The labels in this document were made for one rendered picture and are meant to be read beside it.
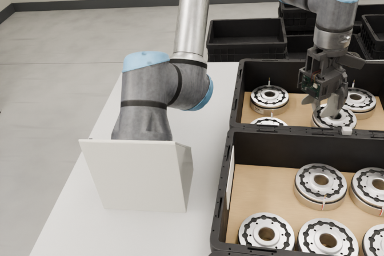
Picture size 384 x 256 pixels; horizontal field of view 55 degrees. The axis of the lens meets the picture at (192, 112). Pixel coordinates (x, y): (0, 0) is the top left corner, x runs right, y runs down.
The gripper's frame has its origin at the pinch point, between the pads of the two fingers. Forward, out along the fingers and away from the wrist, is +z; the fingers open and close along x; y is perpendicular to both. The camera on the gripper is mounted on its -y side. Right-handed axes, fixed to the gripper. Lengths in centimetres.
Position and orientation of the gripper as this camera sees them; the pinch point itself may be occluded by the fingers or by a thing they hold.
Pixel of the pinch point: (324, 112)
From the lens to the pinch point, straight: 98.4
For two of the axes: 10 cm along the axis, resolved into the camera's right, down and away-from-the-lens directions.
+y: -8.5, 3.7, -3.6
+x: 5.2, 5.0, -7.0
